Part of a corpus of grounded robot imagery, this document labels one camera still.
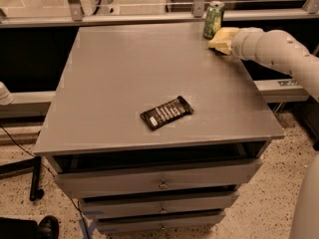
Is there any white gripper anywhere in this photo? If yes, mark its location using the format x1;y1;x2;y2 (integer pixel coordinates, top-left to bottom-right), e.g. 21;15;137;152
208;27;263;60

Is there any top grey drawer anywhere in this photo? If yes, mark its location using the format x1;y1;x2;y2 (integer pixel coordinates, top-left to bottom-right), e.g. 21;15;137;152
55;158;262;198

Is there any grey metal railing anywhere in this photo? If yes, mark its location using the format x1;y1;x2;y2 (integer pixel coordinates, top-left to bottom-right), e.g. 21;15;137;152
0;0;319;28

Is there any black snack bar packet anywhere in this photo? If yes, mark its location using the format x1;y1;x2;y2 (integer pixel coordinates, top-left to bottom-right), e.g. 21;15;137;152
141;96;194;130

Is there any middle grey drawer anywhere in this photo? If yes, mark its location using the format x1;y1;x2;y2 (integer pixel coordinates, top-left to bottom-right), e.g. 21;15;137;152
80;191;239;219

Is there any yellow sponge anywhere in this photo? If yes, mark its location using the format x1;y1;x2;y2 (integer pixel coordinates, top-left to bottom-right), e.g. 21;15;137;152
211;33;228;48

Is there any black stand leg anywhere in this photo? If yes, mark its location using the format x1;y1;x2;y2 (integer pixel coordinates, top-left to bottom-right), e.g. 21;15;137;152
0;156;44;201

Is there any grey drawer cabinet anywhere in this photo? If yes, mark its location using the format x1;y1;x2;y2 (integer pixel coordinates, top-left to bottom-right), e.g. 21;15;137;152
33;21;286;236

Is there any black floor cable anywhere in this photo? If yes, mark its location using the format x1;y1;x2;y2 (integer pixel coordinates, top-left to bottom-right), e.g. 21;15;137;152
0;122;92;239

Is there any bottom grey drawer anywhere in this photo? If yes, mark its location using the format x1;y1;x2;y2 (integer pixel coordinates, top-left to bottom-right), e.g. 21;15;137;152
96;210;225;234

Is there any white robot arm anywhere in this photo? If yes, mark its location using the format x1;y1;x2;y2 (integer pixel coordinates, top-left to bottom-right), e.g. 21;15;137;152
208;27;319;239

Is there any black shoe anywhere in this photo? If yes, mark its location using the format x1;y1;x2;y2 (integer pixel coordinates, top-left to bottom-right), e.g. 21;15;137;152
36;215;60;239

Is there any green soda can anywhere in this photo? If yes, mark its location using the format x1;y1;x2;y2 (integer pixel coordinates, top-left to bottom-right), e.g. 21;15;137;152
203;1;224;40

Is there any grey drawer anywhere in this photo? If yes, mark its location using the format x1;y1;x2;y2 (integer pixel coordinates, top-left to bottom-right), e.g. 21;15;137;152
96;210;225;234
55;158;262;198
80;191;239;219

